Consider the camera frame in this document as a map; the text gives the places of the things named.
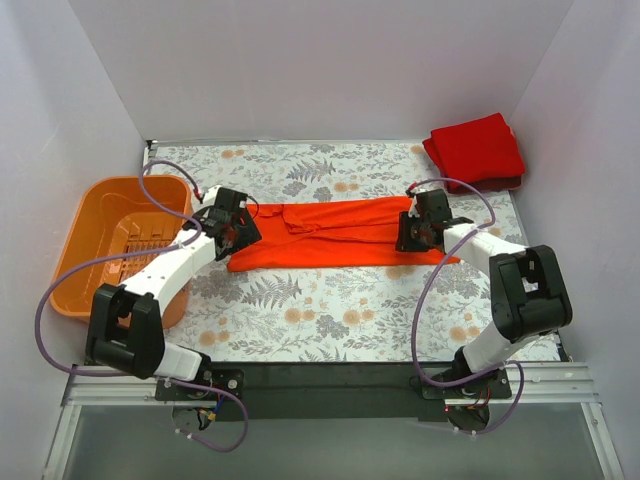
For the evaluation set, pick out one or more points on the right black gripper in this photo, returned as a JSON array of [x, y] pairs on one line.
[[409, 236]]

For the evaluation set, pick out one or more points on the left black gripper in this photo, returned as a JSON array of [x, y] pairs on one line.
[[240, 236]]

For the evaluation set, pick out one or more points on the orange t-shirt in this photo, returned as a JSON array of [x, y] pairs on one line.
[[355, 233]]

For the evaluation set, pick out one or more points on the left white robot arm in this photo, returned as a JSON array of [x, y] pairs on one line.
[[125, 327]]

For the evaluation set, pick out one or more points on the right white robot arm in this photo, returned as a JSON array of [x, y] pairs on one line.
[[528, 296]]

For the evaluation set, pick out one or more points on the floral patterned table mat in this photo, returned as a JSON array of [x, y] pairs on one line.
[[350, 314]]

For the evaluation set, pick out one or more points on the folded dark red t-shirt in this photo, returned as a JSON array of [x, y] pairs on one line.
[[486, 185]]

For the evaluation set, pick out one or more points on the orange plastic basket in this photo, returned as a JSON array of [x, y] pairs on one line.
[[114, 217]]

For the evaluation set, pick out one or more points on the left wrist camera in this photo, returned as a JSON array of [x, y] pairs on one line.
[[207, 196]]

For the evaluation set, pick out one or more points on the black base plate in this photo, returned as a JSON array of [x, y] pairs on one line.
[[343, 390]]

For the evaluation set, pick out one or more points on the aluminium frame rail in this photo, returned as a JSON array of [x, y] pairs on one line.
[[542, 420]]

